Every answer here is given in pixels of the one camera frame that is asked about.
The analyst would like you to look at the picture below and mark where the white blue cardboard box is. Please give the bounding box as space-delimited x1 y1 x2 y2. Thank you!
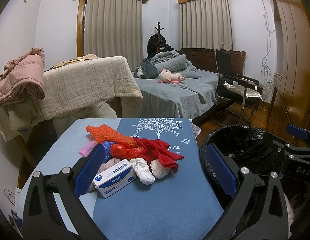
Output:
93 159 137 198

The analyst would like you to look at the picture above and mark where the pink foam block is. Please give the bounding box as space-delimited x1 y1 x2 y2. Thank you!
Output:
79 141 98 157

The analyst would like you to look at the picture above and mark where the pink sock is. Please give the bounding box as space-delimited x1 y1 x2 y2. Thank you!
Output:
97 158 121 174

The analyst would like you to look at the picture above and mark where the red cloth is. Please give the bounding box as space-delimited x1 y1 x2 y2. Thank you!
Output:
133 138 184 174

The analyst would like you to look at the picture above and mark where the blue plastic bag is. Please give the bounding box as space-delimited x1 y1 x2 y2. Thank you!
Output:
101 141 114 163

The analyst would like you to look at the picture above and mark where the red plastic bag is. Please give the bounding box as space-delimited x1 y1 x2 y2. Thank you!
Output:
111 144 146 160

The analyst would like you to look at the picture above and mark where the orange foam net sleeve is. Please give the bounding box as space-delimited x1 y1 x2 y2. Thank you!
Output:
86 124 139 148

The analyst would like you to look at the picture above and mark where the black lined trash bin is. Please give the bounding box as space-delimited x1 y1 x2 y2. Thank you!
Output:
199 125 310 240

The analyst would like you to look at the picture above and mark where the wooden wardrobe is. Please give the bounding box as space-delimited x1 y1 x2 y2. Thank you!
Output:
266 0 310 146

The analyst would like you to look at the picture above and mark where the blue coffee tree mat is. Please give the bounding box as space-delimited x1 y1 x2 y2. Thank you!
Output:
17 118 223 239

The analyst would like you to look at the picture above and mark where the silver cushion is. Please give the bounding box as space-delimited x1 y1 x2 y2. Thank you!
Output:
221 81 262 100

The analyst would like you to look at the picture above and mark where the black office chair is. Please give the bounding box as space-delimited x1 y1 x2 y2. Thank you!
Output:
214 50 263 124

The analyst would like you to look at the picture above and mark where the bed with grey sheet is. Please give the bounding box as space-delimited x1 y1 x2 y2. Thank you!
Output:
135 70 232 123

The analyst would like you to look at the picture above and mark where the wooden bed headboard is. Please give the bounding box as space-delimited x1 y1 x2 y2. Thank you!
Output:
180 48 246 74

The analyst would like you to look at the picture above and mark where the pink plush toy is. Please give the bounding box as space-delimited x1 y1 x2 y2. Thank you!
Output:
159 69 185 83

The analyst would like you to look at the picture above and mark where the grey pillow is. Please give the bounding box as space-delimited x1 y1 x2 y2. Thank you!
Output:
154 54 196 72

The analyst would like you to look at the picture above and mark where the pink padded jacket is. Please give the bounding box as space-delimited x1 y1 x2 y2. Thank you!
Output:
0 47 45 108

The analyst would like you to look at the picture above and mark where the right beige curtain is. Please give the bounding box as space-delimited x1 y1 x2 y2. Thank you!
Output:
179 0 235 51

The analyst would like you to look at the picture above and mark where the beige curtain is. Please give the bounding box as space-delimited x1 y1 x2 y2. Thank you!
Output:
84 0 143 71
179 0 235 51

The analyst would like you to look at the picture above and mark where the dark clothes pile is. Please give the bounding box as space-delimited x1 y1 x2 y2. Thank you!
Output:
133 58 158 79

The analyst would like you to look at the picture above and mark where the beige quilt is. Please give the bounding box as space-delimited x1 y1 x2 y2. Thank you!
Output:
32 56 143 123

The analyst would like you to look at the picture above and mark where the wooden coat rack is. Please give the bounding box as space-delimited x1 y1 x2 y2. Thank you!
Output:
147 22 174 58

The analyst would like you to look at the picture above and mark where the left beige curtain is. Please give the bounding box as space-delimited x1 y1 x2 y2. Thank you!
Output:
84 0 143 71

